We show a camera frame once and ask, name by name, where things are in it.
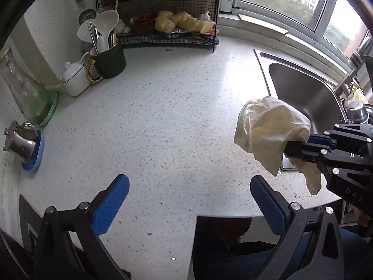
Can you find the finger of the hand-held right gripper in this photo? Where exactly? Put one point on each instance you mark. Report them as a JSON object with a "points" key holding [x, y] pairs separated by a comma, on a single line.
{"points": [[300, 151], [320, 141]]}

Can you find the dark green mug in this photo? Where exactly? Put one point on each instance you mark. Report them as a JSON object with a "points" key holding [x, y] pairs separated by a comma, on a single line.
{"points": [[110, 62]]}

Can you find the steel oil pot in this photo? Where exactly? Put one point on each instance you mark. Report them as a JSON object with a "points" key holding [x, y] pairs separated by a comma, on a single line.
{"points": [[23, 145]]}

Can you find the steel faucet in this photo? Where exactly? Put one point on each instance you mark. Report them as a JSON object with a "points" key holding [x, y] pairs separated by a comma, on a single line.
{"points": [[346, 80]]}

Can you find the steel ladle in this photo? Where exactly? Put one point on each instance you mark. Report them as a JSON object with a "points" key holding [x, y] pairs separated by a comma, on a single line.
{"points": [[86, 16]]}

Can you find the metal chopsticks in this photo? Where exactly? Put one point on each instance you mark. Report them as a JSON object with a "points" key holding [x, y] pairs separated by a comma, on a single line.
{"points": [[93, 36]]}

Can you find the garlic bulb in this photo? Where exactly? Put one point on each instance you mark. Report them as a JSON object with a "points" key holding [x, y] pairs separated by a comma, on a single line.
{"points": [[205, 16], [123, 28]]}

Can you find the black gas stove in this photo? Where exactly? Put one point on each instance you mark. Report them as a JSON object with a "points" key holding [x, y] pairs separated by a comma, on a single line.
{"points": [[27, 218]]}

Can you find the green tray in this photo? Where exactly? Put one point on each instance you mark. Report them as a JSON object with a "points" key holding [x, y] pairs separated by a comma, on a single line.
{"points": [[51, 109]]}

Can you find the white sugar pot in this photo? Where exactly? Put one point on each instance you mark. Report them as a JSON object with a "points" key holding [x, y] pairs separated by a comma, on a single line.
{"points": [[74, 77]]}

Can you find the red chili peppers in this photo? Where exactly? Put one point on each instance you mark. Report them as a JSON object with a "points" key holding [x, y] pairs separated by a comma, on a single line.
{"points": [[143, 19]]}

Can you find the white spatula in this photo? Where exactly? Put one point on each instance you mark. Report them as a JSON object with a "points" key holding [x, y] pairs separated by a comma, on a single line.
{"points": [[84, 32]]}

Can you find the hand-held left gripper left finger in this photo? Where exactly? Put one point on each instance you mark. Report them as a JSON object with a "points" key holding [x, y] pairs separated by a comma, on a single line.
{"points": [[112, 204]]}

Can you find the window frame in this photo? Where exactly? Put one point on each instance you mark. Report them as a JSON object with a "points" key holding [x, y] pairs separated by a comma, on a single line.
{"points": [[279, 17]]}

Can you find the white rubber glove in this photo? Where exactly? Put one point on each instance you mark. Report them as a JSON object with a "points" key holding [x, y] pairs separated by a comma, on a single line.
{"points": [[268, 128]]}

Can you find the steel sink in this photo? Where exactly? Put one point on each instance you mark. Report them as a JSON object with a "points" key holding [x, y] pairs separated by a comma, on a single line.
{"points": [[300, 84]]}

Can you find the glass carafe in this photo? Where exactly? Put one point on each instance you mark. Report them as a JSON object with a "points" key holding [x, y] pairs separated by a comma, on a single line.
{"points": [[22, 93]]}

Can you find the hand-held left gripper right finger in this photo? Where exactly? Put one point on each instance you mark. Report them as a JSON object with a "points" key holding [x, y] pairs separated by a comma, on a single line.
{"points": [[268, 207]]}

